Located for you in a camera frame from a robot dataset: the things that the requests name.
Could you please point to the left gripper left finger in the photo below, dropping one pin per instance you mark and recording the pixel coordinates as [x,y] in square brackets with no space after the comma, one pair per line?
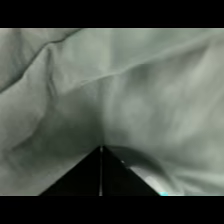
[83,176]

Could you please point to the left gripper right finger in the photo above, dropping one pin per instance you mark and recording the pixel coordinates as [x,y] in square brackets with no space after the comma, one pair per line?
[123,178]

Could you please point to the grey T-shirt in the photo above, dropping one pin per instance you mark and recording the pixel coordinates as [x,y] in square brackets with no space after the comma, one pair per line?
[110,83]

